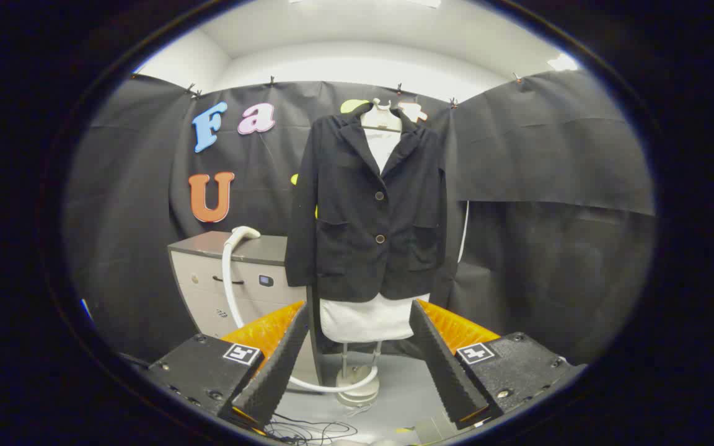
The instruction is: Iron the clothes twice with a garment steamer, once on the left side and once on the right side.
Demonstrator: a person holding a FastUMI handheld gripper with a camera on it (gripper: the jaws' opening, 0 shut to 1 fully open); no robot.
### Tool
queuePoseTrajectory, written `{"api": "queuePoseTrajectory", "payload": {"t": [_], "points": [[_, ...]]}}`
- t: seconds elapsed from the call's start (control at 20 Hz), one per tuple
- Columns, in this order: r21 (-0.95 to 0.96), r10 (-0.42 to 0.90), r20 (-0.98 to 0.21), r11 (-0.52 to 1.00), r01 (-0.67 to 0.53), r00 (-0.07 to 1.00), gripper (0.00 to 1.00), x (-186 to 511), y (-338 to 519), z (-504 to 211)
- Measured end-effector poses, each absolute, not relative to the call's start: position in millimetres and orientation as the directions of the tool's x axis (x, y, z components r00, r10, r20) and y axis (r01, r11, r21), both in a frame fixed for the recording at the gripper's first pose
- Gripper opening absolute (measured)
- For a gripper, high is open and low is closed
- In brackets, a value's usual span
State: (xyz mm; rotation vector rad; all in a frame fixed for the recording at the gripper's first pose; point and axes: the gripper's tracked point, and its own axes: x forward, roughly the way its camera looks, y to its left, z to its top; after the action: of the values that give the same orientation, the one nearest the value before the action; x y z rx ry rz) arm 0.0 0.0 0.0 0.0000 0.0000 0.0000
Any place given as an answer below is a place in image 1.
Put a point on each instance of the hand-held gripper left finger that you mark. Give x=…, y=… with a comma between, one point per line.
x=273, y=378

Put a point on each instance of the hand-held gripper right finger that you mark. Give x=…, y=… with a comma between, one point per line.
x=447, y=378

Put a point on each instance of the black buttoned jacket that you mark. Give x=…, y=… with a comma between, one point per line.
x=351, y=248

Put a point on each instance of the metal mannequin stand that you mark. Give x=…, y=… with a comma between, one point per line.
x=357, y=390

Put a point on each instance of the small cabinet display screen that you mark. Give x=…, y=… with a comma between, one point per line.
x=265, y=280

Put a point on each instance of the white mannequin torso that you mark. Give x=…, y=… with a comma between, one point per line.
x=366, y=319

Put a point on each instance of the grey and white cabinet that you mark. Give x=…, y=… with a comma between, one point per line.
x=208, y=297

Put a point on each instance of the black backdrop cloth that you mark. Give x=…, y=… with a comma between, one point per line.
x=549, y=155

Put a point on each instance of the row of black clips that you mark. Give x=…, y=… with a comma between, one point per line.
x=272, y=81

